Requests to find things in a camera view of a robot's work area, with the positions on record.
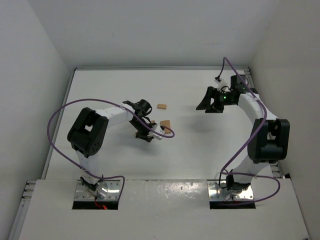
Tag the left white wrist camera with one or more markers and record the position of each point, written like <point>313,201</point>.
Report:
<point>156,133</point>

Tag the wood block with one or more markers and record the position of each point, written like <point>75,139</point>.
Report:
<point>162,106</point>

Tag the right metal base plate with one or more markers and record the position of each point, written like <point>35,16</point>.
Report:
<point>217,193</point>

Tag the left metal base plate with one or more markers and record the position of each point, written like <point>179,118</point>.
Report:
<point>102,191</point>

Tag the metal base plate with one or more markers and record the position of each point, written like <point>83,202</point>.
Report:
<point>102,191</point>
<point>217,193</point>

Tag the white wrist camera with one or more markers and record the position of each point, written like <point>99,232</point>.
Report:
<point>156,133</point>
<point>221,84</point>

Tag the wood block four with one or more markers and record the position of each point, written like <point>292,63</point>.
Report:
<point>165,123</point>

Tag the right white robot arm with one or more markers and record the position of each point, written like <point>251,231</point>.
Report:
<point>269,137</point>

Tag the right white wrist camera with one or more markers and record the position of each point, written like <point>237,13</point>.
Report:
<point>221,84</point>

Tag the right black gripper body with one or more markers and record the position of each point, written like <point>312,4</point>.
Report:
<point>216,100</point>

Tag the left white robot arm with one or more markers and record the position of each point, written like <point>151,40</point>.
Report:
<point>88,132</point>

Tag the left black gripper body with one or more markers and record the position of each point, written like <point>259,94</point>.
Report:
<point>144,132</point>

